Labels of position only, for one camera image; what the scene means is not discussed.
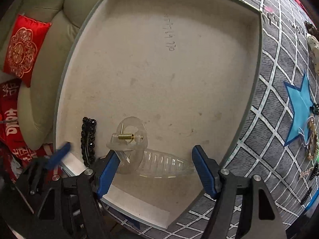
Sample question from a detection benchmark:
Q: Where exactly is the red embroidered cushion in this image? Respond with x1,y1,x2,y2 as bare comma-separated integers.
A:
3,15,51,88

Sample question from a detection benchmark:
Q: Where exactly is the beige leather sofa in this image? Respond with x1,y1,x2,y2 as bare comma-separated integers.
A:
1,0,98,150

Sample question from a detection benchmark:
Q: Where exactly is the red printed fabric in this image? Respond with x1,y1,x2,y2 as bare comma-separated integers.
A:
1,79,53,182

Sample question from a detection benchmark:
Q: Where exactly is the leopard print scrunchie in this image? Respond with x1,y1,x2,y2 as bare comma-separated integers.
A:
304,21,318,37

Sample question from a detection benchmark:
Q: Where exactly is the white dotted scrunchie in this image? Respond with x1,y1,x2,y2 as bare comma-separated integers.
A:
307,33,319,74

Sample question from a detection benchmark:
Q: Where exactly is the braided brown rope bracelet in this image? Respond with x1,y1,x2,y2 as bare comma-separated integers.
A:
306,118,319,161

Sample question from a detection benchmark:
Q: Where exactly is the clear plastic claw clip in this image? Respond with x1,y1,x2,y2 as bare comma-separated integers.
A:
106,117,195,179

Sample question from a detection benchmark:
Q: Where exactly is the shallow white tray box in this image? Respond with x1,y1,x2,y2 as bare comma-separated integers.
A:
53,0,263,231

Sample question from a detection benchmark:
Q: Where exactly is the grey checked bed cover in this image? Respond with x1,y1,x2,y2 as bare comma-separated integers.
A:
101,0,319,239

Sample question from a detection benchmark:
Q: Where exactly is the black bow hair clip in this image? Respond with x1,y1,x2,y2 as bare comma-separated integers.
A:
310,104,319,116

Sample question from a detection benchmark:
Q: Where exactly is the black beaded snap clip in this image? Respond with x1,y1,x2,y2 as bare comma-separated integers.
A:
81,117,97,167

